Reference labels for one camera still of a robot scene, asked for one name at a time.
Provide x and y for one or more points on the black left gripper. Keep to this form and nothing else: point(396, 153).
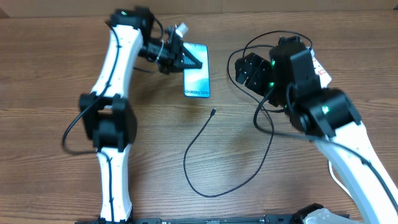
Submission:
point(173, 61)

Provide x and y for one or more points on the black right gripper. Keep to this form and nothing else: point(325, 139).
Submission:
point(258, 71)

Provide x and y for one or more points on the blue Samsung Galaxy smartphone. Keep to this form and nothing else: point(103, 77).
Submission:
point(196, 81)

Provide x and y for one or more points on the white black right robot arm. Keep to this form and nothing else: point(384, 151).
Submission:
point(327, 117)

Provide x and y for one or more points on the white power strip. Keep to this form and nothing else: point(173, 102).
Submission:
point(320, 70)

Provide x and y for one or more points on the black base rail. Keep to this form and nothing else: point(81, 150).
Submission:
point(296, 217)

